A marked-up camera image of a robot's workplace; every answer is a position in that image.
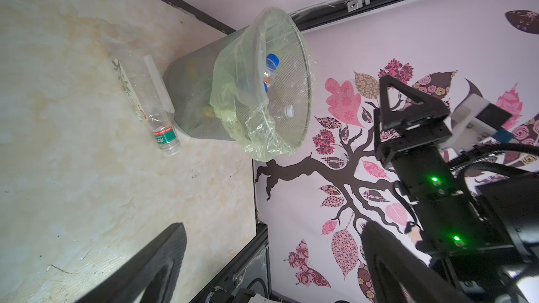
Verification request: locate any clear ribbed bottle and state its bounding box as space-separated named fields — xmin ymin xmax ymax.
xmin=270 ymin=101 xmax=294 ymax=119

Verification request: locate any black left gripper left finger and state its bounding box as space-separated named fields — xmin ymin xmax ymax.
xmin=78 ymin=223 xmax=188 ymax=302

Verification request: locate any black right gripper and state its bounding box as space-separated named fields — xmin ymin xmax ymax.
xmin=374 ymin=76 xmax=510 ymax=257

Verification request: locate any clear bottle green-red cap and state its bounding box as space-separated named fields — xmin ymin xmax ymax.
xmin=112 ymin=49 xmax=181 ymax=157

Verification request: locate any clear Pepsi bottle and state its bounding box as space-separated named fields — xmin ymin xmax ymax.
xmin=262 ymin=53 xmax=280 ymax=93

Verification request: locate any wire mesh waste bin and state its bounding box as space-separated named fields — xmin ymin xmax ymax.
xmin=163 ymin=6 xmax=314 ymax=157

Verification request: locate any black corrugated cable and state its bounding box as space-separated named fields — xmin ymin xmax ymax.
xmin=446 ymin=142 xmax=539 ymax=178

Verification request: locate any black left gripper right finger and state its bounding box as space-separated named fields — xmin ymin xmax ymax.
xmin=362 ymin=222 xmax=471 ymax=302

